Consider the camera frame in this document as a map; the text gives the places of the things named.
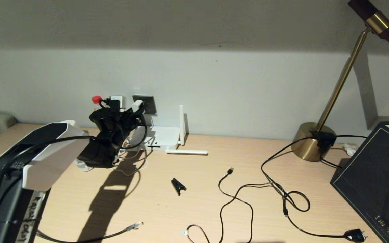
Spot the black ethernet cable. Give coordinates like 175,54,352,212
36,221,144,243

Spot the brass desk lamp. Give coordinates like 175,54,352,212
291,0,389,162

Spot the small black clip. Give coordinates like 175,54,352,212
171,178,187,196

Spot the small clear glass cup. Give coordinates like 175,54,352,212
74,158,95,172

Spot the black cable with silver connector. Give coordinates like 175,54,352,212
181,224,211,243

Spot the dark gift bag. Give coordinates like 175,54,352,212
330,116,389,243

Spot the thin black lamp wire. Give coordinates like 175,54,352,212
320,135,367,168

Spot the white router with antennas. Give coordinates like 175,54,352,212
124,105,208,156

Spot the black lamp switch box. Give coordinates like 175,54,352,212
310,131,337,150

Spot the black lamp power cord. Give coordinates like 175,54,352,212
261,137,367,243

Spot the black USB cable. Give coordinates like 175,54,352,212
219,168,289,243

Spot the white adapter cord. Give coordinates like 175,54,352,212
113,145,149,178

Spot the grey wall socket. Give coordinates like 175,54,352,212
133,95,157,116

